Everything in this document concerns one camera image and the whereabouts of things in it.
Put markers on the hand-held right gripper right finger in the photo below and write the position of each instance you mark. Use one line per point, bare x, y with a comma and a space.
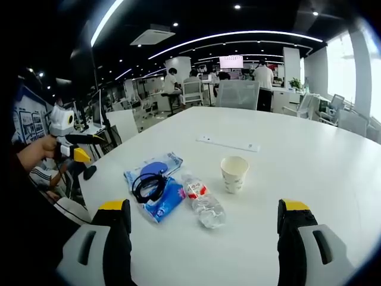
312, 256

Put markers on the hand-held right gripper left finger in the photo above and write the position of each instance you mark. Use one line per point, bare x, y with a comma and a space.
89, 253

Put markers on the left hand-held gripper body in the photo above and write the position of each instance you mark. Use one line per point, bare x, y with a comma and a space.
61, 120

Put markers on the black oval object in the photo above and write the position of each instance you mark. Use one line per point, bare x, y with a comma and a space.
90, 172

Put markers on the clear bag with blue item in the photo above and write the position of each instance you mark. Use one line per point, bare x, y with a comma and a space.
154, 168

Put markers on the blue tissue packet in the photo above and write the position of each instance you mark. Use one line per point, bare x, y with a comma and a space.
166, 205

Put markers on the white paper cup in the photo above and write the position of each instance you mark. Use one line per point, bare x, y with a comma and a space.
234, 175

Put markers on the clear plastic water bottle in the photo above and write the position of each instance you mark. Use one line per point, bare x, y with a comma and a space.
204, 199

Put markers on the white strip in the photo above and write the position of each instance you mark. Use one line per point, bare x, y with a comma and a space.
227, 143

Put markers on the person's left hand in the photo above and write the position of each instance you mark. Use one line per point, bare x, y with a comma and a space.
38, 153

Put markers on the computer monitor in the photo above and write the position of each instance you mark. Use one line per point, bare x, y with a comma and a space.
96, 111

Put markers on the white table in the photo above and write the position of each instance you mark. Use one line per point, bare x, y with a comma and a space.
297, 178

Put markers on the white mesh office chair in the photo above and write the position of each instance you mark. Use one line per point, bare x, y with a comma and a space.
192, 92

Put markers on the ceiling air conditioner unit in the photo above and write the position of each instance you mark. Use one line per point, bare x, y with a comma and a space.
152, 36

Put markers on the grey mesh office chair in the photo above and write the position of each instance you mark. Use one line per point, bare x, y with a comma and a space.
237, 94

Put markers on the green potted plant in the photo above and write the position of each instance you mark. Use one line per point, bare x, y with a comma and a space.
295, 83

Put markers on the blue wall poster board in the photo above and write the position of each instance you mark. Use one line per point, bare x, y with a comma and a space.
31, 119

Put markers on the wall display screen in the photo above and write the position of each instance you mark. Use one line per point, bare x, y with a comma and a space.
231, 62

